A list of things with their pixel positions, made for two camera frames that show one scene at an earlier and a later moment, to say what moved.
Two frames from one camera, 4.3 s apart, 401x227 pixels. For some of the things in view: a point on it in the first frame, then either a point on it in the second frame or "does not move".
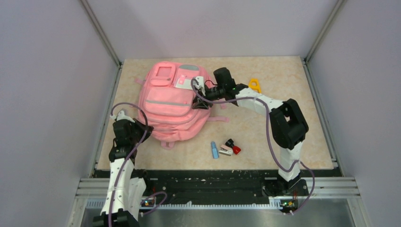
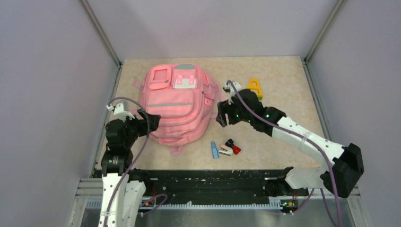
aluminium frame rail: x=90 y=14 does not move
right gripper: x=199 y=103 to x=223 y=107
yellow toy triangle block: x=256 y=87 does not move
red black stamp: x=236 y=149 does not move
